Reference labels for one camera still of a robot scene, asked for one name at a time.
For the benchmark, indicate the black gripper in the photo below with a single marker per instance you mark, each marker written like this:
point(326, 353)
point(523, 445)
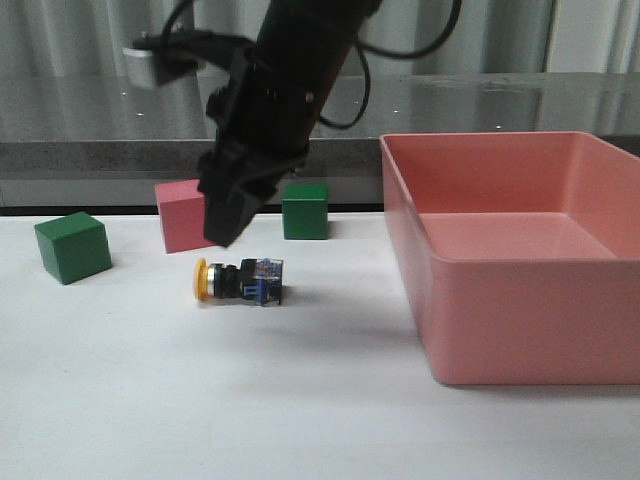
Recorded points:
point(264, 120)

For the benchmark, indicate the yellow push button switch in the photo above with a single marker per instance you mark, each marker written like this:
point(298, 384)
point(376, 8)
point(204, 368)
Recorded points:
point(257, 280)

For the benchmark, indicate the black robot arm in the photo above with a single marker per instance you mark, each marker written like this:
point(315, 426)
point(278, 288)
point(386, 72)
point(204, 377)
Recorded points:
point(310, 40)

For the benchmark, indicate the pink cube block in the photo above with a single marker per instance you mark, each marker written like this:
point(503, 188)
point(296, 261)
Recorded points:
point(181, 209)

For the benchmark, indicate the green cube block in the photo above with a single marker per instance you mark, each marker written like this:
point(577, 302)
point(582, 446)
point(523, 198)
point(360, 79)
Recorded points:
point(73, 247)
point(305, 212)

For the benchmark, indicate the green cube block left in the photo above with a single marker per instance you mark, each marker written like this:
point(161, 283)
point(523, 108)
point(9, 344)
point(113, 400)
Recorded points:
point(73, 247)

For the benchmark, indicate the grey curtain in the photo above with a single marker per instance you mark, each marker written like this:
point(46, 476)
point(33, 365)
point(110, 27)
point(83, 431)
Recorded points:
point(86, 38)

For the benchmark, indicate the pink plastic bin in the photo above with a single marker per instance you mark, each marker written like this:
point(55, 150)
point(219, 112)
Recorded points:
point(519, 253)

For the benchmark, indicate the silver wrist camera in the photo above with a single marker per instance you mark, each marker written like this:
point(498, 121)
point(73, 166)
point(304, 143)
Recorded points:
point(147, 68)

